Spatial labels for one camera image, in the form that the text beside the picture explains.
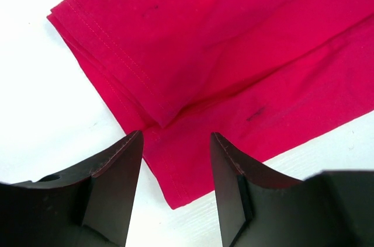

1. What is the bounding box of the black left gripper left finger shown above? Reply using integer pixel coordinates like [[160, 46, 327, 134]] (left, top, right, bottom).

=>
[[1, 131, 144, 246]]

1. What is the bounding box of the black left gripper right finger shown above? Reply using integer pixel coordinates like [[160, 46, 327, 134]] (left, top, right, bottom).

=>
[[210, 133, 373, 246]]

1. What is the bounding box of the red t-shirt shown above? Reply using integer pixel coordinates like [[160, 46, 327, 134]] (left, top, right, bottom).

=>
[[48, 0, 373, 209]]

